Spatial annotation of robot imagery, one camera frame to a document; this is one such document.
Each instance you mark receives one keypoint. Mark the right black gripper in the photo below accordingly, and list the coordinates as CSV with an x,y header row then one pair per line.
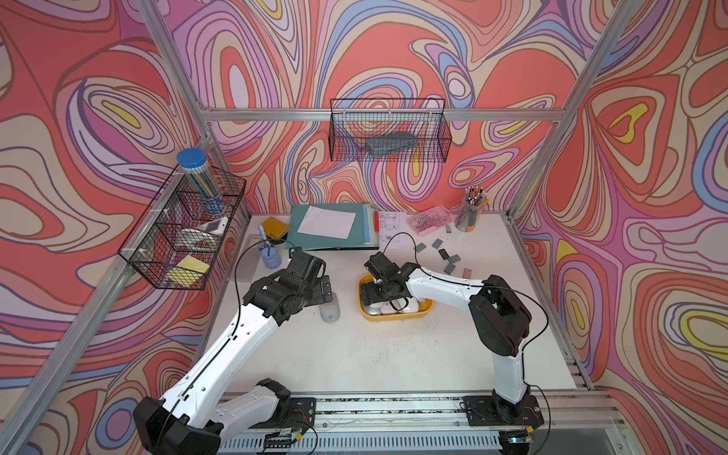
x,y
369,295

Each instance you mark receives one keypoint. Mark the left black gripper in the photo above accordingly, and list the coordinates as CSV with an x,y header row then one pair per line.
x,y
319,295

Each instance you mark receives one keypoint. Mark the grey white mouse with logo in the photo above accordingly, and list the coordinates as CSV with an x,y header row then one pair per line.
x,y
330,311

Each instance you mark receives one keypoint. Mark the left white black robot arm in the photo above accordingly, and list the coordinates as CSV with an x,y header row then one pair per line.
x,y
191,418

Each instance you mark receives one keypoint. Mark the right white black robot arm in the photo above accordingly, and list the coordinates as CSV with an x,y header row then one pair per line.
x,y
501,319

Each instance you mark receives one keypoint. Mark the silver mouse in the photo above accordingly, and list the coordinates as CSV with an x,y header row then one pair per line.
x,y
373,310

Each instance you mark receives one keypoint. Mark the yellow plastic storage box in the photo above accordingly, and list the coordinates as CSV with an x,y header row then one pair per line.
x,y
388,311

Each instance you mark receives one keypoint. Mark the translucent white box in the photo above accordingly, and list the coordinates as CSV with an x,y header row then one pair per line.
x,y
249,259

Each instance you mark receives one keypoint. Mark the green folder stack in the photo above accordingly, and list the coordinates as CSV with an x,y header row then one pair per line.
x,y
362,235

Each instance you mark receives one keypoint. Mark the printed paper sheet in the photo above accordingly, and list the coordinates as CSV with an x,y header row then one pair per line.
x,y
389,224

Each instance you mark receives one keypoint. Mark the white paper sheet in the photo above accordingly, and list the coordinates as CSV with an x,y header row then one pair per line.
x,y
327,223

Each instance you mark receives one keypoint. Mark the pink plastic case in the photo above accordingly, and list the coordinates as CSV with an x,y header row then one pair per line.
x,y
424,223

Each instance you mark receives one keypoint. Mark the yellow sticky note pad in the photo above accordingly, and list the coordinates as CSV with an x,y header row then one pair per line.
x,y
188,272

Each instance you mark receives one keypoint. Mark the pen holder cup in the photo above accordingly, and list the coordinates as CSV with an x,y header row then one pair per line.
x,y
474,201

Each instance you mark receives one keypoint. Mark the grey item in back basket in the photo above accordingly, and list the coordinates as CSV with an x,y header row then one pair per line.
x,y
392,144

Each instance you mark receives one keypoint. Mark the blue lid pencil jar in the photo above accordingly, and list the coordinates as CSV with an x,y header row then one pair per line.
x,y
194,163

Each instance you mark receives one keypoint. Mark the left black wire basket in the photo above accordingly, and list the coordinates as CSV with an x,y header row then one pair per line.
x,y
180,226

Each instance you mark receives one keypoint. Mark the black wire basket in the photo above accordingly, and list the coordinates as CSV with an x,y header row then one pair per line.
x,y
180,226
353,120

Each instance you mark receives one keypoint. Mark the back black wire basket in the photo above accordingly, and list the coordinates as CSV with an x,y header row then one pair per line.
x,y
353,120

